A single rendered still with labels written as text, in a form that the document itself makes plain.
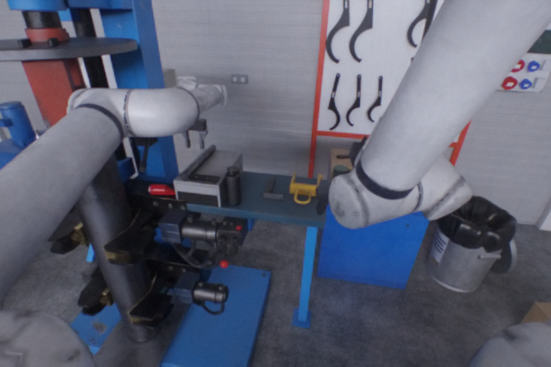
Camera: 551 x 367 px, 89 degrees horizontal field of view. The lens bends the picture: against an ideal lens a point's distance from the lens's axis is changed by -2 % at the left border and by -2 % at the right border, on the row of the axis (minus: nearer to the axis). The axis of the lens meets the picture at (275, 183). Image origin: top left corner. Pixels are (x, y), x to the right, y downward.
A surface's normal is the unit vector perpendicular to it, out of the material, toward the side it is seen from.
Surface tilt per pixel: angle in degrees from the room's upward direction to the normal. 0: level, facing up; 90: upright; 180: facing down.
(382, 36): 90
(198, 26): 90
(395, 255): 90
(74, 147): 44
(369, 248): 90
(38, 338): 11
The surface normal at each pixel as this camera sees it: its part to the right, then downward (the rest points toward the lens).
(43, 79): 0.47, 0.45
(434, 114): -0.41, 0.66
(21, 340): 0.16, -0.90
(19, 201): 0.73, -0.52
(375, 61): -0.18, 0.49
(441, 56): -0.87, 0.28
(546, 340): -0.10, -0.90
